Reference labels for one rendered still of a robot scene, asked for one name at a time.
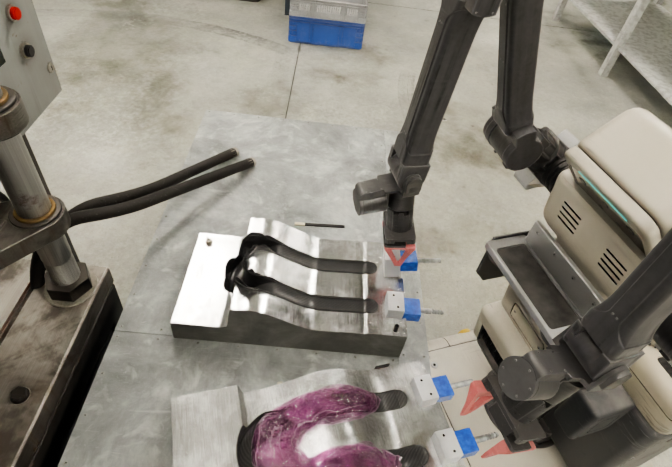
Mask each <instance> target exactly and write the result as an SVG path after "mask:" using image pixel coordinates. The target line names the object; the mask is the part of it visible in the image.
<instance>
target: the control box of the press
mask: <svg viewBox="0 0 672 467"><path fill-rule="evenodd" d="M0 85H2V86H6V87H8V88H11V89H14V90H15V91H17V92H18V93H19V94H20V96H21V98H22V101H23V103H24V106H25V108H26V111H27V113H28V115H29V123H28V125H27V126H26V128H25V129H24V130H23V131H22V132H21V135H22V138H23V140H24V142H25V145H26V147H27V149H28V151H29V154H30V156H31V158H32V161H33V163H34V165H35V168H36V170H37V172H38V174H39V177H40V179H41V181H42V184H43V186H44V188H45V191H46V193H47V195H51V193H50V191H49V188H48V186H47V184H46V181H45V179H44V177H43V174H42V172H41V170H40V167H39V165H38V163H37V160H36V158H35V156H34V153H33V151H32V149H31V146H30V144H29V141H28V139H27V137H26V134H25V133H26V132H27V130H28V129H29V128H30V127H31V126H32V125H33V123H34V122H35V121H36V120H37V119H38V118H39V116H40V115H41V114H42V113H43V112H44V111H45V109H46V108H47V107H48V106H49V105H50V104H51V102H52V101H53V100H54V99H55V98H56V97H57V95H58V94H59V93H60V92H61V91H62V88H61V85H60V82H59V79H58V76H57V73H56V70H55V67H54V64H53V61H52V58H51V56H50V53H49V50H48V47H47V44H46V41H45V38H44V35H43V32H42V29H41V26H40V23H39V20H38V17H37V14H36V11H35V8H34V5H33V2H32V0H0ZM5 201H10V200H9V198H8V197H7V196H6V195H5V194H3V193H2V192H1V191H0V202H5ZM65 236H66V239H67V241H68V243H69V246H70V248H71V251H72V254H73V256H74V258H75V260H76V262H80V261H79V258H78V256H77V254H76V251H75V249H74V247H73V244H72V242H71V240H70V237H69V235H68V233H67V232H66V233H65Z"/></svg>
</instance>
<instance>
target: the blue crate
mask: <svg viewBox="0 0 672 467"><path fill-rule="evenodd" d="M365 24H366V23H365ZM365 24H361V23H352V22H344V21H335V20H326V19H318V18H309V17H300V16H292V15H289V32H288V41H290V42H296V43H305V44H314V45H323V46H332V47H341V48H349V49H358V50H359V49H361V48H362V41H363V35H364V29H365Z"/></svg>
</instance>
